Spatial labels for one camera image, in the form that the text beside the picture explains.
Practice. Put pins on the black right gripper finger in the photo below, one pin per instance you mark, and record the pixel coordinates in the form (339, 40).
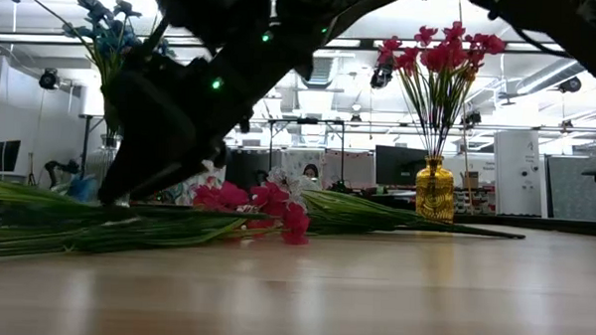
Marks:
(163, 180)
(119, 176)

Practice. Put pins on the clear ribbed glass vase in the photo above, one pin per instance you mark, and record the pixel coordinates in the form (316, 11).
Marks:
(99, 153)

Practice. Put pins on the red artificial flower bunch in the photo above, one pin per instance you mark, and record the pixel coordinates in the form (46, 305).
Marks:
(222, 195)
(389, 44)
(488, 44)

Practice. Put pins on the background black robot arm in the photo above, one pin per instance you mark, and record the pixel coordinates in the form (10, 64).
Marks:
(54, 168)

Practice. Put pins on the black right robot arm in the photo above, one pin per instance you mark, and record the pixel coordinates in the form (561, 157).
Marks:
(293, 18)

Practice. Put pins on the yellow glass vase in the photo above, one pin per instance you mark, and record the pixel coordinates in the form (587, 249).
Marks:
(435, 197)

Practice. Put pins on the colourful patterned cloth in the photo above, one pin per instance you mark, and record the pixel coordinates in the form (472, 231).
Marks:
(193, 189)

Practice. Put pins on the black rectangular panel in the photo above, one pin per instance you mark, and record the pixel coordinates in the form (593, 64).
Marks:
(245, 170)

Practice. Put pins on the small black monitor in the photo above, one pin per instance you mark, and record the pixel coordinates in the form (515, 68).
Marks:
(6, 155)

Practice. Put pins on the person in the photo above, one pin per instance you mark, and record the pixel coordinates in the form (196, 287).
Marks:
(311, 171)

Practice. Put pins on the white LED light strip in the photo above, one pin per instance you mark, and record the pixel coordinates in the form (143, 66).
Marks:
(344, 42)
(34, 38)
(555, 47)

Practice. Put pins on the black computer monitor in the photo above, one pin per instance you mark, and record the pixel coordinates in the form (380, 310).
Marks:
(397, 163)

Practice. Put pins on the brown cardboard box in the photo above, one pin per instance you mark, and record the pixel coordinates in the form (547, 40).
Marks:
(471, 181)

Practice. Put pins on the white tall cabinet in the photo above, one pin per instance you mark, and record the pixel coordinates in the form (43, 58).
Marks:
(517, 165)

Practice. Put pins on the grey office partition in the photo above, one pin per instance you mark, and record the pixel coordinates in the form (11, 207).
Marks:
(570, 187)

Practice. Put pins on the black ceiling-hung camera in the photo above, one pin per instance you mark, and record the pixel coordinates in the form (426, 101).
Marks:
(383, 76)
(49, 79)
(471, 119)
(570, 85)

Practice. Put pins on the silver ceiling air duct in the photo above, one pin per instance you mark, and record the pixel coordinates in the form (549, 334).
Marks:
(320, 108)
(544, 76)

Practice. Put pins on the background black rig frame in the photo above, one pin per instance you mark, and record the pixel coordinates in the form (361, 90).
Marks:
(528, 129)

